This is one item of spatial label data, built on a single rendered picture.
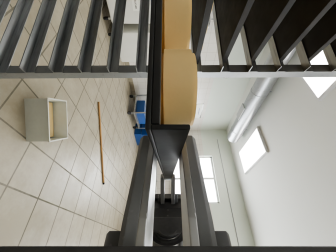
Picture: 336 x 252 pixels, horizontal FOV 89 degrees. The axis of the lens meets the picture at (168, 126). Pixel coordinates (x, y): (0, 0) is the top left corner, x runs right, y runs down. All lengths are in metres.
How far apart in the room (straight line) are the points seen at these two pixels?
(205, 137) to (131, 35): 4.03
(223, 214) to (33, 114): 4.68
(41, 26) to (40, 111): 0.71
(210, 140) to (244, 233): 2.69
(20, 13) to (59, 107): 0.82
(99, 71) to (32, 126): 0.93
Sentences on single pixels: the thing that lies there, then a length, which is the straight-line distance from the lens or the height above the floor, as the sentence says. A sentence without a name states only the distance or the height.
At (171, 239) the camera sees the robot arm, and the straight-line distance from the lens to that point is 0.46.
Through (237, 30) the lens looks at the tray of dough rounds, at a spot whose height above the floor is 1.14.
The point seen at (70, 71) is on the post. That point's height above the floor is 0.64.
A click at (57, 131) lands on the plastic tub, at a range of 1.62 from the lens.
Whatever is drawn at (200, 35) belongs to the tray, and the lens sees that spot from 0.51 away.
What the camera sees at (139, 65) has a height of 0.86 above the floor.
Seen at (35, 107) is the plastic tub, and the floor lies 0.08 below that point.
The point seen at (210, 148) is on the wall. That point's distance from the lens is 5.77.
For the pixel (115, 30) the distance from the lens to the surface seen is 0.73.
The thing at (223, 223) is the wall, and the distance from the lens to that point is 5.15.
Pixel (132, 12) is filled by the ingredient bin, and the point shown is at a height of 0.46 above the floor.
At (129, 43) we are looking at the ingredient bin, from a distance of 3.19.
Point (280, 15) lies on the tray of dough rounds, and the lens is 0.55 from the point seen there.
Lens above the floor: 0.95
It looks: level
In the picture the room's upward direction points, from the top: 90 degrees clockwise
